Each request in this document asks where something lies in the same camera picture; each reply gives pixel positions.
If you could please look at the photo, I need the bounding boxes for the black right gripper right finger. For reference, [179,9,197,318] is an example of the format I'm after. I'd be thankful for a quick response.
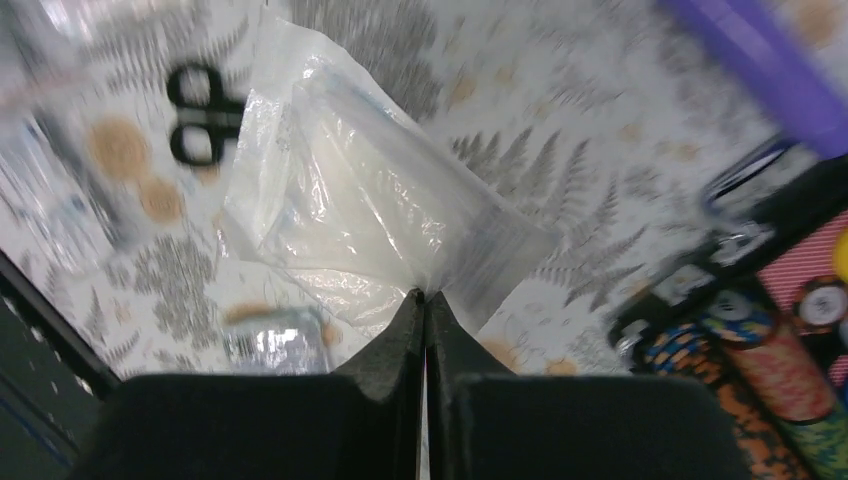
[425,294,749,479]

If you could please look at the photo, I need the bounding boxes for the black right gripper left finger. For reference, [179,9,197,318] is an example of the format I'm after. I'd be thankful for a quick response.
[70,290,424,479]

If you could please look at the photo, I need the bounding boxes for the small bag teal strip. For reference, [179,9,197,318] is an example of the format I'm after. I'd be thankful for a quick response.
[222,306,331,376]

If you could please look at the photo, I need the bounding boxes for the black poker chip case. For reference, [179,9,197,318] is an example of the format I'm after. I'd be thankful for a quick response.
[608,153,847,479]

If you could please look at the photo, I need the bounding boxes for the floral table mat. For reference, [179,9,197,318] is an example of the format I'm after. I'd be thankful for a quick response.
[0,0,848,382]

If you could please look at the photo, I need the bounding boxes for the black scissors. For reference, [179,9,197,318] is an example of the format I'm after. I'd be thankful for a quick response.
[166,61,246,167]

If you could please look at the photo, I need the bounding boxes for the purple cylindrical tube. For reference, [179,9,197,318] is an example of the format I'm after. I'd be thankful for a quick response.
[660,0,847,159]

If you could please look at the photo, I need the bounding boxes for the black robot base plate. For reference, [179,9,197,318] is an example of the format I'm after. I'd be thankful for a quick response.
[1,255,120,479]

